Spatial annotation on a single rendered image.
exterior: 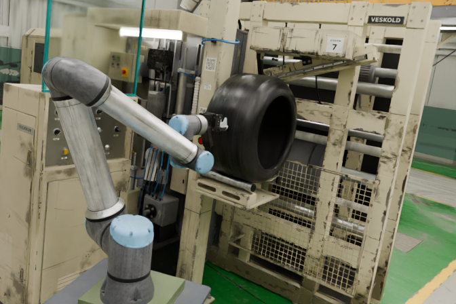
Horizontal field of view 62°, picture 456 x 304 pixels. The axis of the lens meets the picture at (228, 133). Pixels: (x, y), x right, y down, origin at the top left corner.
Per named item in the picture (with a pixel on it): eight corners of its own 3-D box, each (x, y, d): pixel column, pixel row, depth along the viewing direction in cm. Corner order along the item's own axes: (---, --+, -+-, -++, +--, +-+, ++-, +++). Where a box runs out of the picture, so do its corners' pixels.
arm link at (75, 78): (77, 50, 110) (222, 156, 152) (64, 49, 119) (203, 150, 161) (54, 83, 107) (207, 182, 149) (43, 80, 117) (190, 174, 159)
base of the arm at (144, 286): (139, 315, 126) (142, 287, 125) (88, 302, 130) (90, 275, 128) (161, 286, 144) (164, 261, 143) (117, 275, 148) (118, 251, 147)
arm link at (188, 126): (165, 136, 159) (167, 113, 158) (184, 135, 169) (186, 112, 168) (181, 140, 154) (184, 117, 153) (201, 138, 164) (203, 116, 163)
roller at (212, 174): (199, 174, 216) (201, 167, 216) (203, 176, 219) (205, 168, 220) (250, 191, 197) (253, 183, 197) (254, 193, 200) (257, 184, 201)
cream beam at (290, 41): (248, 49, 233) (252, 25, 231) (267, 54, 254) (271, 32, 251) (345, 58, 200) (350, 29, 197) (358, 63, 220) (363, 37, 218)
